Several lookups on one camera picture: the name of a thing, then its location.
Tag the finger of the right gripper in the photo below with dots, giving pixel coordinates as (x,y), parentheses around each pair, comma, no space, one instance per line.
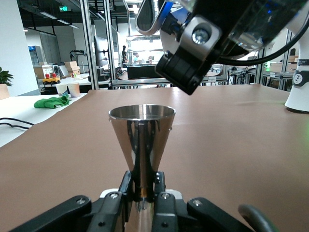
(186,70)

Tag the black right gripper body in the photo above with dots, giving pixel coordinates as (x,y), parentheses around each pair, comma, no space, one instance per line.
(241,14)

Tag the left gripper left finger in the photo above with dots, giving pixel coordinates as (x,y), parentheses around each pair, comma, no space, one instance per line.
(106,215)

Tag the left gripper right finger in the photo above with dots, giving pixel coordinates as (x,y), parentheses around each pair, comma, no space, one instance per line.
(173,215)

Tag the small clear glass cup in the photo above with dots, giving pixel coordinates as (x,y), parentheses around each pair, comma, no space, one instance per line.
(251,38)

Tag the steel double jigger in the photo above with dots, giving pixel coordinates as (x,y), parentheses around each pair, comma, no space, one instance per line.
(144,135)

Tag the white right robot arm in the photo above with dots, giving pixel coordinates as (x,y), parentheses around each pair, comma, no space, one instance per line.
(297,96)

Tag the black monitor on arm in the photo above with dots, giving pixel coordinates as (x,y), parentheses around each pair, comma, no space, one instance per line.
(100,52)

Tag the plain brown paper cup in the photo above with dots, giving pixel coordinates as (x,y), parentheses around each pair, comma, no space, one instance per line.
(74,90)

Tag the paper cup with blue print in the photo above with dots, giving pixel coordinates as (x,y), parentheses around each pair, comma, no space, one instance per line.
(62,90)

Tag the black rectangular case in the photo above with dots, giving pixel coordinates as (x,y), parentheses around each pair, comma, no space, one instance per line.
(140,72)

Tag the seated person in background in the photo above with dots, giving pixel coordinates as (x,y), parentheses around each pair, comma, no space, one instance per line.
(136,58)

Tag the brown table mat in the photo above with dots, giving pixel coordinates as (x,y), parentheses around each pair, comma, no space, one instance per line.
(217,157)

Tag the brown cardboard box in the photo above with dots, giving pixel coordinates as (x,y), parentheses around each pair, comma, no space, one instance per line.
(70,65)

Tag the green cloth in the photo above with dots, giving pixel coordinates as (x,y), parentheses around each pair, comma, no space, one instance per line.
(48,103)

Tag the green exit sign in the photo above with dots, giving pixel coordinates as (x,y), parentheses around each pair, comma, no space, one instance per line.
(65,8)

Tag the green potted plant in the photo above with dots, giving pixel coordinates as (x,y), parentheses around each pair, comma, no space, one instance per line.
(4,77)

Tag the aluminium frame post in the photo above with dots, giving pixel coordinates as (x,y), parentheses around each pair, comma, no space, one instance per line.
(110,48)
(89,48)

